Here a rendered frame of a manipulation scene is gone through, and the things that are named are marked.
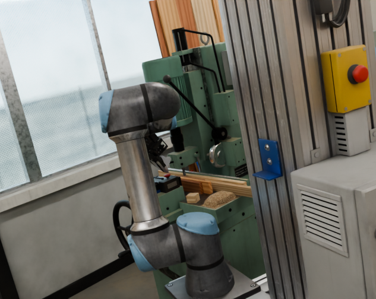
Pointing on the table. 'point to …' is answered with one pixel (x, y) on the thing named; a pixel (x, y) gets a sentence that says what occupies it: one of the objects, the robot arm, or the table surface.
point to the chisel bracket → (183, 158)
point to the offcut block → (192, 197)
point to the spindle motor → (163, 68)
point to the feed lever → (218, 132)
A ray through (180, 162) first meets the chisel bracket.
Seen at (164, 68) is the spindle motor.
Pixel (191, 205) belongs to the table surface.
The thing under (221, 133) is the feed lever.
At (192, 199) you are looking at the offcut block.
